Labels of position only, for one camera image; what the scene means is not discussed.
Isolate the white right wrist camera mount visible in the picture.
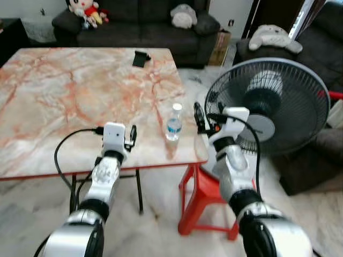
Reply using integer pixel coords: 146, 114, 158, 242
212, 107, 250, 141

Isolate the doll in red dress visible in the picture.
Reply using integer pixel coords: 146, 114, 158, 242
67, 0, 109, 29

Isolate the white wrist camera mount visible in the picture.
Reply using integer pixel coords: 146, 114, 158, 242
212, 107, 250, 141
103, 123, 126, 154

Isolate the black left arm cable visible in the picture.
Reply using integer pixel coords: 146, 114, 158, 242
54, 126, 105, 215

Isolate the long grey plush toy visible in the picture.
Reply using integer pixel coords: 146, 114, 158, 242
248, 25, 303, 55

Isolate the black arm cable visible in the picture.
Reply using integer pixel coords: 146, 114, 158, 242
206, 112, 262, 196
54, 126, 105, 215

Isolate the dark grey sofa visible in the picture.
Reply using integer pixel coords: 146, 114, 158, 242
52, 0, 221, 68

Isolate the black metal table frame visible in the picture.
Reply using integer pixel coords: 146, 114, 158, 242
69, 169, 144, 215

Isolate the red pole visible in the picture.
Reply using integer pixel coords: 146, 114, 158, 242
316, 90, 343, 102

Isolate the red plastic stool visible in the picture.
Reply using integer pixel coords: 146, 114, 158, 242
178, 163, 258, 241

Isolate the clear plastic water bottle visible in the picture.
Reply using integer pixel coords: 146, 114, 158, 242
165, 103, 183, 142

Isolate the white slatted object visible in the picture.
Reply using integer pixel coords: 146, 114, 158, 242
327, 101, 343, 130

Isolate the round grey plush toy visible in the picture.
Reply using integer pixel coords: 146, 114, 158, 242
170, 4, 198, 29

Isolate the white lace cloth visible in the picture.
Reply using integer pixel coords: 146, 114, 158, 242
21, 19, 57, 44

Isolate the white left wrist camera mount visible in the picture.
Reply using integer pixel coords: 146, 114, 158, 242
103, 123, 126, 154

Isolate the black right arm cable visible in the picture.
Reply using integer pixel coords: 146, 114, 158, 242
206, 112, 262, 196

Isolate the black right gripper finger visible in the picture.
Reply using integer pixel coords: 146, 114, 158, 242
194, 102, 206, 133

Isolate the small black holder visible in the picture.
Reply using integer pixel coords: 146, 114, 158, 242
132, 50, 151, 68

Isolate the brown cardboard box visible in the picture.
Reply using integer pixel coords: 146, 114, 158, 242
209, 29, 232, 66

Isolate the grey standing fan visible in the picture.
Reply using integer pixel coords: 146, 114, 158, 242
205, 58, 331, 157

